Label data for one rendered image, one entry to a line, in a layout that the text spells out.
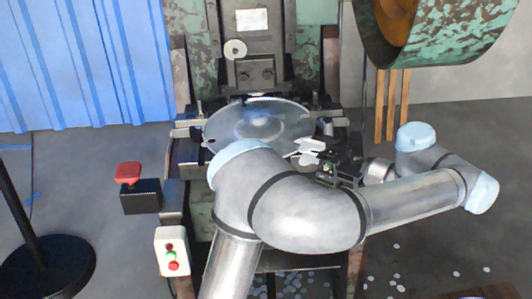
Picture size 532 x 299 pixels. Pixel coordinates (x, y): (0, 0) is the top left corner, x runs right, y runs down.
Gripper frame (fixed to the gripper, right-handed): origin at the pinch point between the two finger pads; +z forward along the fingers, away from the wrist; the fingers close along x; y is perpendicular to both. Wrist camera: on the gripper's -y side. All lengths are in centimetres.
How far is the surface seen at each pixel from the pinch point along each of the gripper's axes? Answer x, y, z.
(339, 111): 3.8, -22.3, 1.5
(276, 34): -23.9, -6.8, 10.1
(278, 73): -13.4, -6.9, 10.2
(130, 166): 1.7, 27.2, 32.4
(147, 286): 77, 16, 61
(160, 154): 76, -46, 114
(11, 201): 37, 34, 97
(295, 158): 8.9, -3.7, 4.3
